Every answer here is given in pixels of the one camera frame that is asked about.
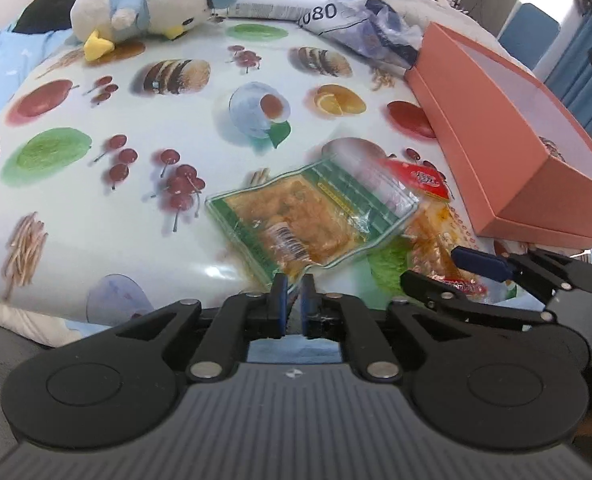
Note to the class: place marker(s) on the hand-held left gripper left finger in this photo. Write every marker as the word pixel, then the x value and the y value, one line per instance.
pixel 279 306

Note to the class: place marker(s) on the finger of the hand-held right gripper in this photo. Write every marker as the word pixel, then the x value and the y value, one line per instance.
pixel 476 262
pixel 441 293

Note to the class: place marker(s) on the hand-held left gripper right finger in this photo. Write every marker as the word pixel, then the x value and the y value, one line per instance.
pixel 307 306

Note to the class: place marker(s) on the red orange snack packet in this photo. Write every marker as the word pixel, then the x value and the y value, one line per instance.
pixel 431 230

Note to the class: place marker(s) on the green clear snack packet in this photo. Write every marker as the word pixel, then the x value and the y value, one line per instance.
pixel 286 220

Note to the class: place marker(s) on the orange cardboard box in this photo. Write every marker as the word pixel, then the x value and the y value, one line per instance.
pixel 501 160

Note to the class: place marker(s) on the fruit print tablecloth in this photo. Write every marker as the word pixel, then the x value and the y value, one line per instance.
pixel 126 210

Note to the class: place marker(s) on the blue curtain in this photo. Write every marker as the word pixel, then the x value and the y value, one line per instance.
pixel 576 80

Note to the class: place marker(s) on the blue chair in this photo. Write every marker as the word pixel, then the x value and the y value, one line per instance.
pixel 531 35

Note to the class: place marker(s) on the blue clear plastic bag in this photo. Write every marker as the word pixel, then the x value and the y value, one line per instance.
pixel 386 35

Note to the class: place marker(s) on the row of small bottles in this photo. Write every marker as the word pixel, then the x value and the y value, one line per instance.
pixel 457 1

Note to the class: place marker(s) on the white bag with black print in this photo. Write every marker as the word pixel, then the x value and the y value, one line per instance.
pixel 326 14

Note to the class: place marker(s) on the white cylindrical package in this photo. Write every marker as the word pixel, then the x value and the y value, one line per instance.
pixel 266 10

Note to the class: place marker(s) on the white blue plush penguin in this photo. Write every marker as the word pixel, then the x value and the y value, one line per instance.
pixel 166 5

